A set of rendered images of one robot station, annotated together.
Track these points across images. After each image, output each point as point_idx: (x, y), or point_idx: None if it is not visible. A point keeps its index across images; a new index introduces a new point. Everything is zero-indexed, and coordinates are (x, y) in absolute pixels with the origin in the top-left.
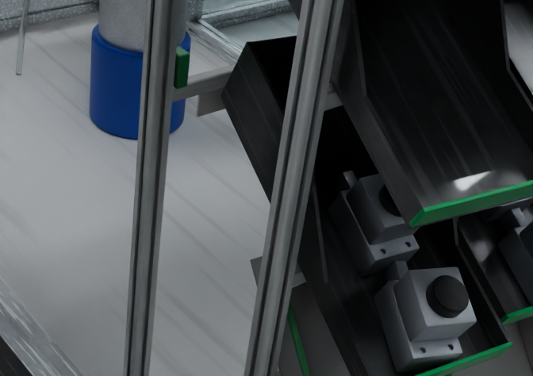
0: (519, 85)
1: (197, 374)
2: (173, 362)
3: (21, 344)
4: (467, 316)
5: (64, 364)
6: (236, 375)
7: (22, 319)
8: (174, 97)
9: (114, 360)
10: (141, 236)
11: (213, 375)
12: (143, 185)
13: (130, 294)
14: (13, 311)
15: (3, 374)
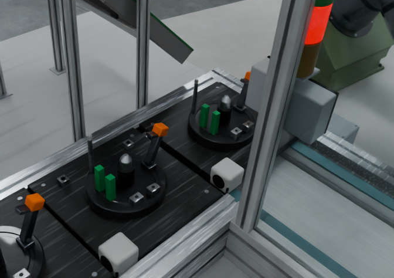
0: None
1: (23, 143)
2: (13, 152)
3: (46, 170)
4: None
5: (61, 152)
6: (24, 129)
7: (23, 174)
8: None
9: (10, 175)
10: (77, 37)
11: (24, 137)
12: (72, 9)
13: (74, 76)
14: (15, 179)
15: (75, 169)
